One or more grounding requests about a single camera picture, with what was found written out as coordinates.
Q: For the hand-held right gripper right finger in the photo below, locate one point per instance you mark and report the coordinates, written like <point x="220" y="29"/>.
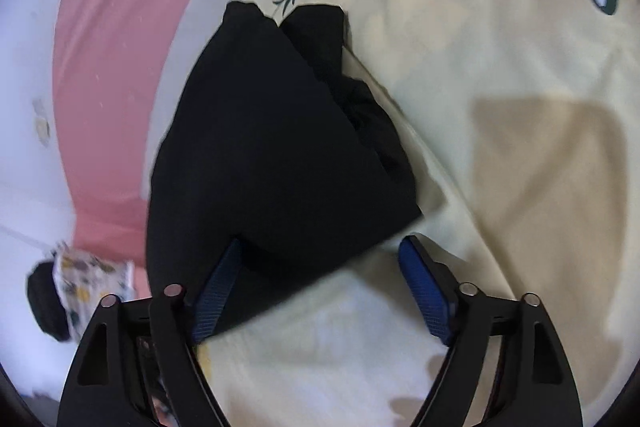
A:
<point x="425" y="292"/>

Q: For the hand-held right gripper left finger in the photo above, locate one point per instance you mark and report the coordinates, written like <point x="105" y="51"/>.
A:
<point x="215" y="297"/>

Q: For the black jacket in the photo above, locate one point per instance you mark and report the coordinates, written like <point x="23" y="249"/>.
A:
<point x="270" y="147"/>

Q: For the pineapple print white cloth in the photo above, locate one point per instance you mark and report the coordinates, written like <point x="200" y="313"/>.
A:
<point x="85" y="277"/>

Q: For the dark cloth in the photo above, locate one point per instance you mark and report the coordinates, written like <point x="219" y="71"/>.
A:
<point x="45" y="302"/>

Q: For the pineapple print yellow duvet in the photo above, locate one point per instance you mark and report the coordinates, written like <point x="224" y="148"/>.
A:
<point x="500" y="57"/>

